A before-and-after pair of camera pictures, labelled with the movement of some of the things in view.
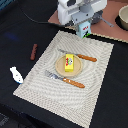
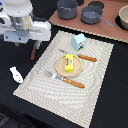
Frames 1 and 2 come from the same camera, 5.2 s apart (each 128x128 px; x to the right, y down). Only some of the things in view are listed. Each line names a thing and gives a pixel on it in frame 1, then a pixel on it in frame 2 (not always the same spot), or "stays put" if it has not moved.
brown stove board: x=100 y=27 stays put
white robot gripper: x=74 y=12 to x=22 y=29
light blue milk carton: x=83 y=28 to x=78 y=42
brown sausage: x=33 y=53 stays put
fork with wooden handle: x=63 y=79 stays put
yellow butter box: x=69 y=62 stays put
